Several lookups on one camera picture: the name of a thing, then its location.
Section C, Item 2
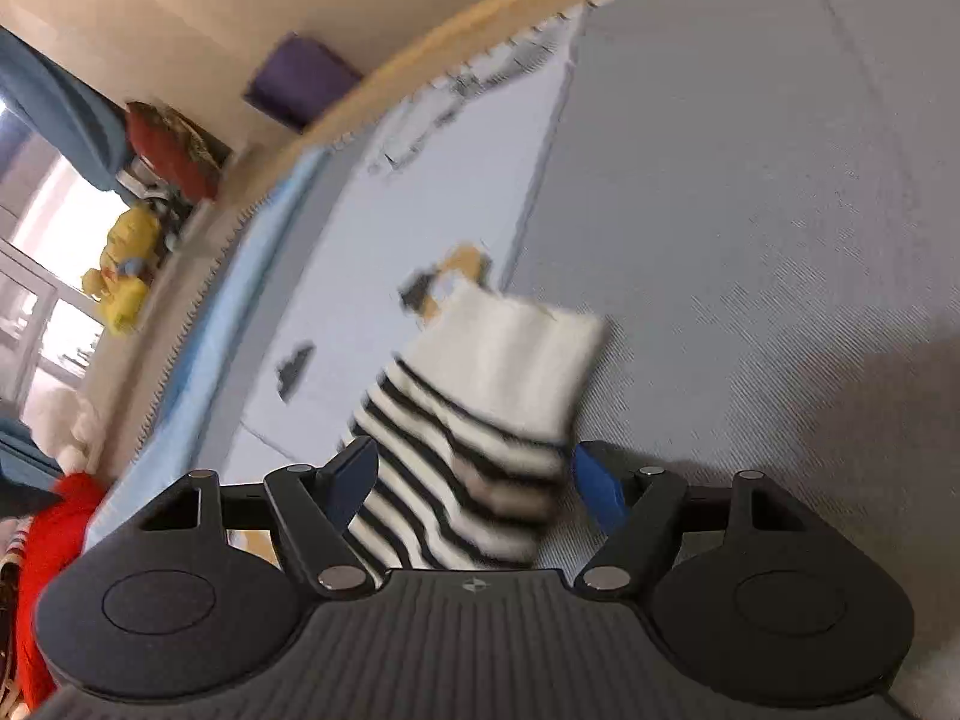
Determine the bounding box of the black white striped garment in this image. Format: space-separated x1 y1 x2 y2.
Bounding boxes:
345 281 607 580

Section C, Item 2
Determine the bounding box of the light blue quilt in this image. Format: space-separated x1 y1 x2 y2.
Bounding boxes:
83 148 331 550

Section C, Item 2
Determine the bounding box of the red blanket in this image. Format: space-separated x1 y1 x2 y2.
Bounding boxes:
14 473 106 710

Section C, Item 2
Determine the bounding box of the white plush toy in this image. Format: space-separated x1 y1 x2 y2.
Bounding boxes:
23 387 103 475

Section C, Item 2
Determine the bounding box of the yellow plush toy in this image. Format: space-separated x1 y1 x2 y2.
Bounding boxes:
82 205 163 335

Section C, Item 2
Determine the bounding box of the grey patterned bed sheet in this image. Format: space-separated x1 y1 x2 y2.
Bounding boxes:
203 0 958 718

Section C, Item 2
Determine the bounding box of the dark red cushion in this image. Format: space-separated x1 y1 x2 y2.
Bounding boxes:
125 101 221 203

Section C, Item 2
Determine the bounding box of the blue curtain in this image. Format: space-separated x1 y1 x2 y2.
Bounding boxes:
2 29 133 202

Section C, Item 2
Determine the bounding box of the purple box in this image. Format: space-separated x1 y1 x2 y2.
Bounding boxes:
242 32 363 132

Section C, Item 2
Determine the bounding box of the window frame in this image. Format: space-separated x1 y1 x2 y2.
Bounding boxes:
2 135 127 418

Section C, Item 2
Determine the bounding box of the wooden bed frame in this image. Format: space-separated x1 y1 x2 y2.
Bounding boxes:
218 0 586 218

